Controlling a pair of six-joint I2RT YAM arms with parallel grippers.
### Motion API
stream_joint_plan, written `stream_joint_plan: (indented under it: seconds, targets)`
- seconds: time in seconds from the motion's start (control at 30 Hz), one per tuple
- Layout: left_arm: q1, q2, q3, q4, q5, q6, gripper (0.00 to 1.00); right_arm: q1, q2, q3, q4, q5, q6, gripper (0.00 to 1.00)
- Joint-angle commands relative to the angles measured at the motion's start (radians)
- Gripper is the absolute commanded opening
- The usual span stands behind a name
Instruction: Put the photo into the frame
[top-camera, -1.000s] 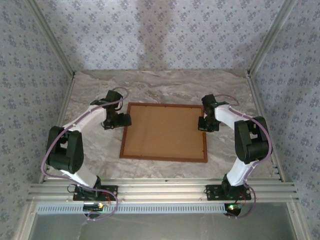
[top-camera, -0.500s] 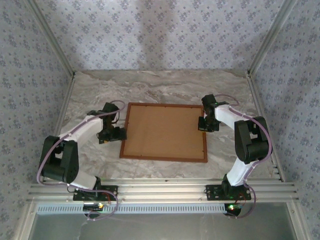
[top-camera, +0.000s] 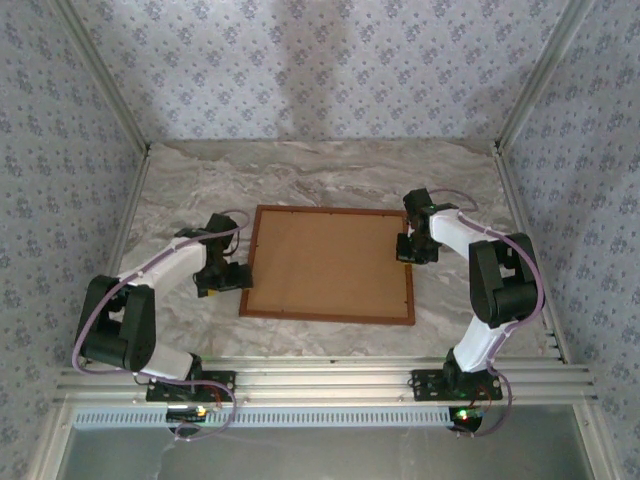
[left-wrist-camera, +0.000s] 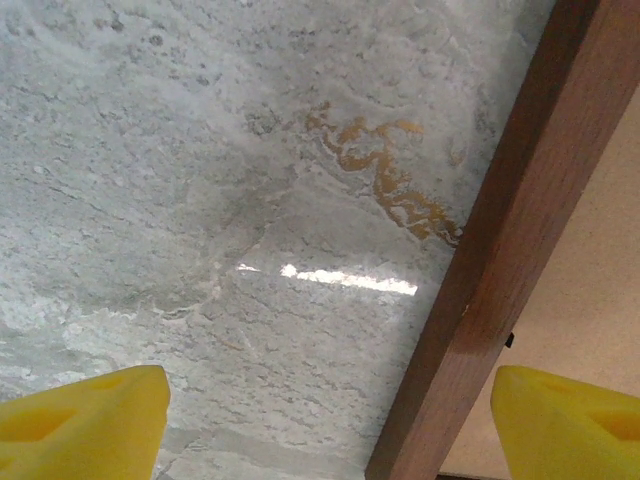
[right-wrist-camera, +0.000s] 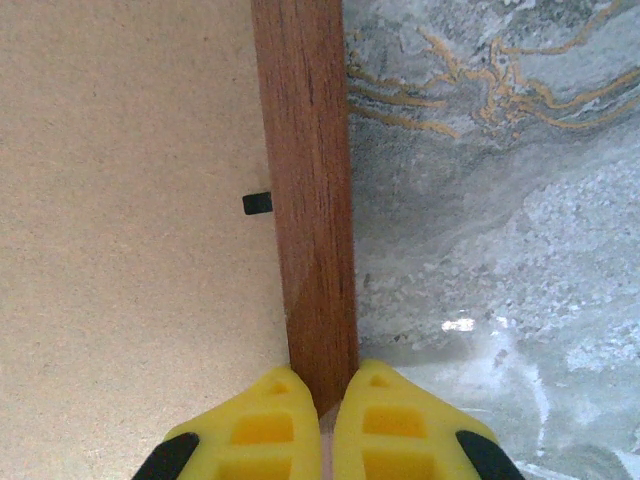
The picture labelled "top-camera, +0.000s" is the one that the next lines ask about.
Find aluminium lower frame beam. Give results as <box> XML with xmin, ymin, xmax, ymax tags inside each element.
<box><xmin>27</xmin><ymin>404</ymin><xmax>76</xmax><ymax>480</ymax></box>
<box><xmin>574</xmin><ymin>403</ymin><xmax>624</xmax><ymax>480</ymax></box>

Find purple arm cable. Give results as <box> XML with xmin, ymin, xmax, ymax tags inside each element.
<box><xmin>72</xmin><ymin>208</ymin><xmax>251</xmax><ymax>444</ymax></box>
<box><xmin>427</xmin><ymin>188</ymin><xmax>546</xmax><ymax>439</ymax></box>

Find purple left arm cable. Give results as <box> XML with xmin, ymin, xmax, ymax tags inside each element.
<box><xmin>72</xmin><ymin>208</ymin><xmax>251</xmax><ymax>444</ymax></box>

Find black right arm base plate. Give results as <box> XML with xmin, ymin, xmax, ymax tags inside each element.
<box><xmin>410</xmin><ymin>368</ymin><xmax>504</xmax><ymax>402</ymax></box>

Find grey slotted cable duct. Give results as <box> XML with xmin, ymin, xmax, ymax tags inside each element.
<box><xmin>72</xmin><ymin>405</ymin><xmax>454</xmax><ymax>430</ymax></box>

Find brown wooden picture frame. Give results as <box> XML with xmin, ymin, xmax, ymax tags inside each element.
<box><xmin>238</xmin><ymin>203</ymin><xmax>418</xmax><ymax>327</ymax></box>

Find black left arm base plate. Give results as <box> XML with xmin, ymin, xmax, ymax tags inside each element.
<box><xmin>145</xmin><ymin>369</ymin><xmax>237</xmax><ymax>403</ymax></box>

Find brown fibreboard backing board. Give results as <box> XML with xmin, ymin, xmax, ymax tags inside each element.
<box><xmin>245</xmin><ymin>209</ymin><xmax>410</xmax><ymax>320</ymax></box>

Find small controller circuit board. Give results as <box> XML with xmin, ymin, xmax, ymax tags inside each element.
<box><xmin>448</xmin><ymin>405</ymin><xmax>489</xmax><ymax>434</ymax></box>
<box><xmin>166</xmin><ymin>405</ymin><xmax>209</xmax><ymax>424</ymax></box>

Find aluminium corner post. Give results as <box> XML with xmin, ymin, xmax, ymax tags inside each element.
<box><xmin>52</xmin><ymin>0</ymin><xmax>152</xmax><ymax>154</ymax></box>
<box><xmin>495</xmin><ymin>0</ymin><xmax>597</xmax><ymax>151</ymax></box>

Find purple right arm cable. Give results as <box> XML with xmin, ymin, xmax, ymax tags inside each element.
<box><xmin>427</xmin><ymin>188</ymin><xmax>546</xmax><ymax>439</ymax></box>

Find aluminium mounting rail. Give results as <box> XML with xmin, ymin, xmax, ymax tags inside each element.
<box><xmin>53</xmin><ymin>355</ymin><xmax>599</xmax><ymax>405</ymax></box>

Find grey metal sheet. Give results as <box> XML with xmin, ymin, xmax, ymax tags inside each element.
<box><xmin>54</xmin><ymin>427</ymin><xmax>599</xmax><ymax>480</ymax></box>

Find aluminium side rail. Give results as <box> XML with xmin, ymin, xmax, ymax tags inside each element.
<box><xmin>74</xmin><ymin>147</ymin><xmax>154</xmax><ymax>369</ymax></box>
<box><xmin>492</xmin><ymin>142</ymin><xmax>574</xmax><ymax>365</ymax></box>

